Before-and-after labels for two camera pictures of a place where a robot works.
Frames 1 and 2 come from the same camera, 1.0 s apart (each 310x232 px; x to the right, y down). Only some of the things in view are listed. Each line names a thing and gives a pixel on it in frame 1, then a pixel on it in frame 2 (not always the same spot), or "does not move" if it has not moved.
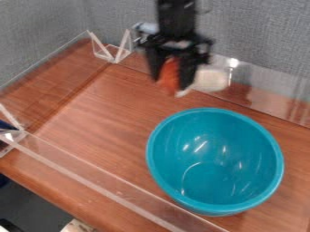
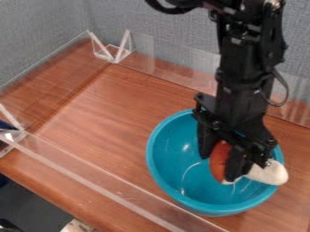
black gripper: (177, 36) -> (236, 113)
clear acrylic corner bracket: (102, 52) does not move
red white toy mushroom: (212, 80) -> (272, 175)
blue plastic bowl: (214, 159) does not move
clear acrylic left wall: (82, 37) does not move
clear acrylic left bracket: (11, 130) does not move
